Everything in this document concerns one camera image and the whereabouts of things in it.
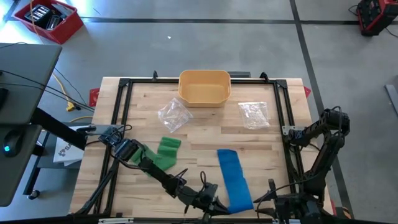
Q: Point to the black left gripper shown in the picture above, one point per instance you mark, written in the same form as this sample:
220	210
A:
202	197

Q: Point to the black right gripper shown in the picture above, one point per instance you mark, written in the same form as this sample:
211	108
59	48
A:
295	208

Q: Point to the blue elastic bandage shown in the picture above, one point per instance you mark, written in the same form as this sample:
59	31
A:
234	180

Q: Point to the green elastic bandage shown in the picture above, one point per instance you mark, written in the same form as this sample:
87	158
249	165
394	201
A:
168	152

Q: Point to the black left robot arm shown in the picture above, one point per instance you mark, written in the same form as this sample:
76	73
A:
155	170

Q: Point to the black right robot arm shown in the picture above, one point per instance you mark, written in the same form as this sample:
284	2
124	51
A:
329	146

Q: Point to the red corner guard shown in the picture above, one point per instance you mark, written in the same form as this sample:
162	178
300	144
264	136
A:
94	97
342	211
307	91

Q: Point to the clear plastic bag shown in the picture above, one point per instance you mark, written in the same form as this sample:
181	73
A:
253	115
174	113

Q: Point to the yellow plastic bin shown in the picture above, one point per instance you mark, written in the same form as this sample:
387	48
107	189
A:
204	90

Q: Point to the white printed paper sheet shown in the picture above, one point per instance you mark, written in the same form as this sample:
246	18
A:
66	149

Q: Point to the black support beam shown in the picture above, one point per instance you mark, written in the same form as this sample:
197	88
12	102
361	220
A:
56	127

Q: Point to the black computer mouse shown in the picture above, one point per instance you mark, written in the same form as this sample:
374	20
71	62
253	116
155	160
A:
12	144

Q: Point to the red and black equipment case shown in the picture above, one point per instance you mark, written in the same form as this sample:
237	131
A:
373	18

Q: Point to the grey desk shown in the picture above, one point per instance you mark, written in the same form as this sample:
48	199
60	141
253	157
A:
28	77

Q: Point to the red plastic crate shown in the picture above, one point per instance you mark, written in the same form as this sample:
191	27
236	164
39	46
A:
66	28

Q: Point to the clear plastic container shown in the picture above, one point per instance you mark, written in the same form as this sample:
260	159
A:
53	21

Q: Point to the black battery pack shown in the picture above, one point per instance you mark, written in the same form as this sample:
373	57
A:
38	12

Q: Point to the silver aluminium bracket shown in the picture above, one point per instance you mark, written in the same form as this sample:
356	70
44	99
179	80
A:
287	129
115	221

